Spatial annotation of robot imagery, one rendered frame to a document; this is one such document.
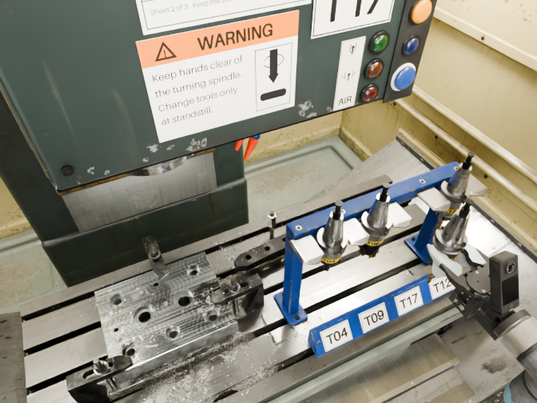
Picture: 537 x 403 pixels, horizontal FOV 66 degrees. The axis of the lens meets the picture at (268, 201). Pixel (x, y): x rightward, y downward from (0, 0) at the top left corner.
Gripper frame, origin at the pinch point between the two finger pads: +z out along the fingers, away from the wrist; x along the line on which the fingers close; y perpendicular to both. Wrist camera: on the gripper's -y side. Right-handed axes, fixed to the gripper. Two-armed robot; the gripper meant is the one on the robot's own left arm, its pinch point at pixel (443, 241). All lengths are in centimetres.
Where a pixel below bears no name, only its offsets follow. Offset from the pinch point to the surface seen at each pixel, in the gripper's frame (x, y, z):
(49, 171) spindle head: -64, -42, 3
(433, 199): 4.8, -1.8, 9.5
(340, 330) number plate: -20.6, 25.6, 1.4
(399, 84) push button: -23.5, -41.9, 1.9
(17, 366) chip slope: -103, 58, 45
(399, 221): -6.5, -1.7, 7.5
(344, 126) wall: 50, 53, 100
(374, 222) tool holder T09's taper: -12.9, -3.7, 8.3
